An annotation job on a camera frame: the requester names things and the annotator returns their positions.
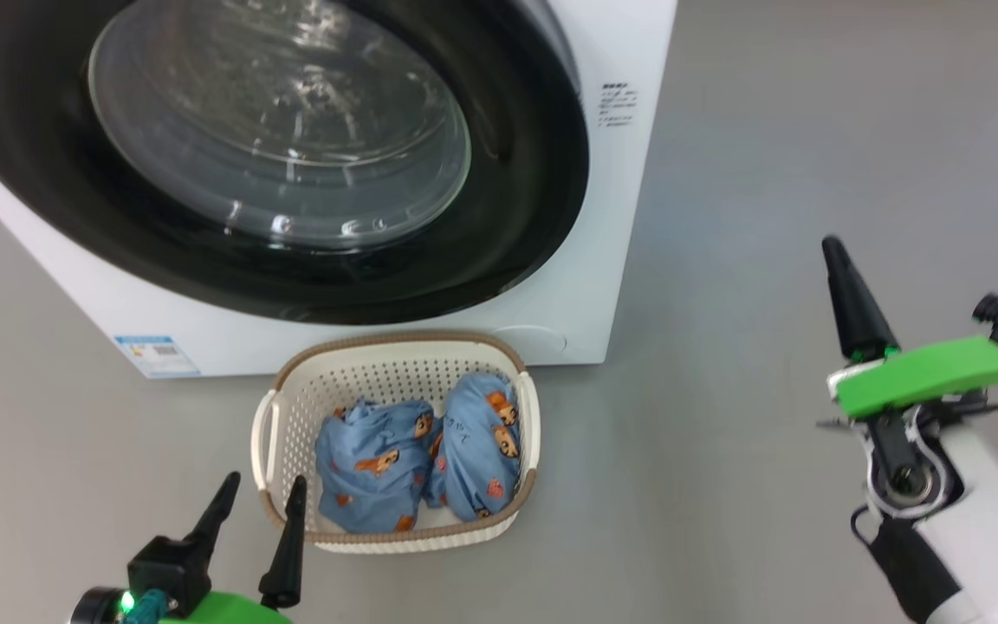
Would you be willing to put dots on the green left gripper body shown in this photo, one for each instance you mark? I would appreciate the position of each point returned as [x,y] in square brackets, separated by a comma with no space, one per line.
[230,608]

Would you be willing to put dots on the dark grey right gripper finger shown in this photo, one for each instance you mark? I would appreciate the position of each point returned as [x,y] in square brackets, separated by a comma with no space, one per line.
[858,312]

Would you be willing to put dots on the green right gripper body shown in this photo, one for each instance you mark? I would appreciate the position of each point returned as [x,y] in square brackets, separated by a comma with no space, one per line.
[932,373]

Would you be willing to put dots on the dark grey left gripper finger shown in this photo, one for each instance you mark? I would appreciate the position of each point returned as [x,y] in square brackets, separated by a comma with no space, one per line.
[217,511]
[289,555]

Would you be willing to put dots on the blue bear-print garment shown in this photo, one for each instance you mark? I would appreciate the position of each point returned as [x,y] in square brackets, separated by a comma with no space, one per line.
[369,468]
[473,451]

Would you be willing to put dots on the black round glass washer door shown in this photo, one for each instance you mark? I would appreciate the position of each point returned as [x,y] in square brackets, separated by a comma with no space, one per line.
[516,217]

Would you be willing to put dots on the cream perforated laundry basket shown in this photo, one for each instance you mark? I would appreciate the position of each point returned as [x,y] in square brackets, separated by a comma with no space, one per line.
[395,360]

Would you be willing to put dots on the white front-load washing machine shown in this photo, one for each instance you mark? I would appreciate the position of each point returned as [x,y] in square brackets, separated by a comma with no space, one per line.
[612,217]

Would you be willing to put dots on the blue energy label sticker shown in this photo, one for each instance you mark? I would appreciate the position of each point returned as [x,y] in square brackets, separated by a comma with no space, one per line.
[157,355]

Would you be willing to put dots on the black printed text label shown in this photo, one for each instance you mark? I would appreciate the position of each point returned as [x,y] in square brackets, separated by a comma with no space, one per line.
[616,106]

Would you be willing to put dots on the round white filter cover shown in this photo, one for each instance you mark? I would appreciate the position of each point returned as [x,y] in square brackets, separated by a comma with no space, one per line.
[534,340]

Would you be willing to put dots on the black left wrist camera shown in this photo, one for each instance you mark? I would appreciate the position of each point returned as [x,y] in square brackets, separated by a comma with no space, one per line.
[165,572]

